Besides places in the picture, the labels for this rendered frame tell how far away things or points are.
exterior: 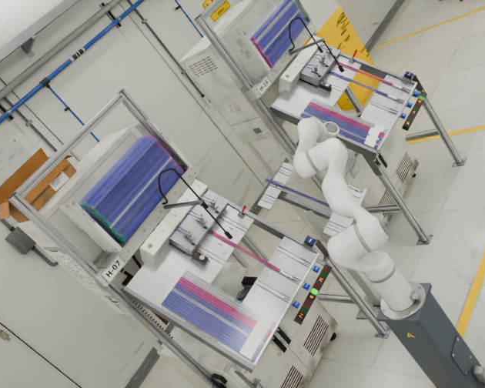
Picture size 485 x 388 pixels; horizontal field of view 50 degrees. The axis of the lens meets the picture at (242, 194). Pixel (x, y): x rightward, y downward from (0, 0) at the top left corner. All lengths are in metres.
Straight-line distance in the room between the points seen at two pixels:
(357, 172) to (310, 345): 1.15
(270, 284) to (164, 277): 0.52
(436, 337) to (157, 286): 1.26
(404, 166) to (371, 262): 1.99
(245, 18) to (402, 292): 2.10
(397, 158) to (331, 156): 1.83
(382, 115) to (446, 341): 1.55
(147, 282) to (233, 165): 2.51
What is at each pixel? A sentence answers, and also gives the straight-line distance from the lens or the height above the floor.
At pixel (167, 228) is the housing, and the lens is 2.63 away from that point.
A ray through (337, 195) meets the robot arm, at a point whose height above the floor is 1.21.
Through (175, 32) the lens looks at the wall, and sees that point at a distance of 4.87.
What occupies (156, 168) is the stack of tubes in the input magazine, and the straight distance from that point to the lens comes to 2.67.
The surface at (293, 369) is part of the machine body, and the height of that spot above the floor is 0.21.
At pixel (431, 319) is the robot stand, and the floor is 0.61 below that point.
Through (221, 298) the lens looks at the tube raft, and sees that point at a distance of 2.55.
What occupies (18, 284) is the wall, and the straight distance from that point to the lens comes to 3.96.
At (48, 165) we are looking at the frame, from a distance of 2.50.
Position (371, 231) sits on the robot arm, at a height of 1.10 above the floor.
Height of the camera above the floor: 2.22
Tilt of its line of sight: 23 degrees down
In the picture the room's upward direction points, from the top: 39 degrees counter-clockwise
